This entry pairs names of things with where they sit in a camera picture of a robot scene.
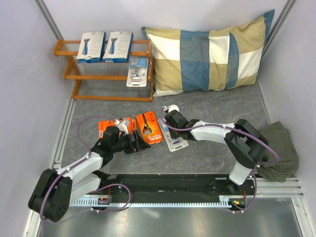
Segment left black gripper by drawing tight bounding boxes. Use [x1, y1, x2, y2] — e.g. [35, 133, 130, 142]
[112, 129, 150, 155]

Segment clear blister razor pack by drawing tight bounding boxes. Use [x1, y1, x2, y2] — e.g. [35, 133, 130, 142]
[158, 119, 189, 152]

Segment orange razor cartridge pack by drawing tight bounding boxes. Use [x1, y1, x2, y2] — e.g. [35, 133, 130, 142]
[98, 117, 137, 139]

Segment orange black razor pack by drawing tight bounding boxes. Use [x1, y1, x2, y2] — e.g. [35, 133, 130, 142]
[136, 111, 163, 145]

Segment Gillette razor blister pack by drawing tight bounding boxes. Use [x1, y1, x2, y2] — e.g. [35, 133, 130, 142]
[126, 57, 149, 87]

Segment white box blue razor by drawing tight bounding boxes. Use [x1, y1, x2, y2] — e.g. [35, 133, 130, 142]
[77, 31, 107, 64]
[103, 31, 134, 63]

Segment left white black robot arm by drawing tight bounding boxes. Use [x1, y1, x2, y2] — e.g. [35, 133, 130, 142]
[28, 126, 150, 222]

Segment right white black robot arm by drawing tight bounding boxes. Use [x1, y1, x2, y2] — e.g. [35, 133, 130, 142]
[162, 110, 269, 195]

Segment orange wooden two-tier shelf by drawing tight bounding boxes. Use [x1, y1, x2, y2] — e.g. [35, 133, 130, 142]
[53, 39, 154, 102]

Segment blue beige checkered pillow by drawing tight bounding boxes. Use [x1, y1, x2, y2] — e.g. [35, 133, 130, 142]
[142, 10, 275, 97]

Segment olive green cloth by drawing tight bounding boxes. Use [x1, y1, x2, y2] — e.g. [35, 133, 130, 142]
[257, 121, 299, 182]

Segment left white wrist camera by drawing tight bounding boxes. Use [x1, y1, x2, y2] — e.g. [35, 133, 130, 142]
[115, 118, 130, 134]

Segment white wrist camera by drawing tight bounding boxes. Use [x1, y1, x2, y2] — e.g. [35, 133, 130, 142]
[162, 104, 180, 114]
[115, 118, 130, 134]

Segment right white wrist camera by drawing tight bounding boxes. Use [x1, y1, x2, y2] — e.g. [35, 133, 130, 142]
[162, 104, 180, 114]

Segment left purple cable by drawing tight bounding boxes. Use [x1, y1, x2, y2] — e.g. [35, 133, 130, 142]
[39, 116, 119, 222]

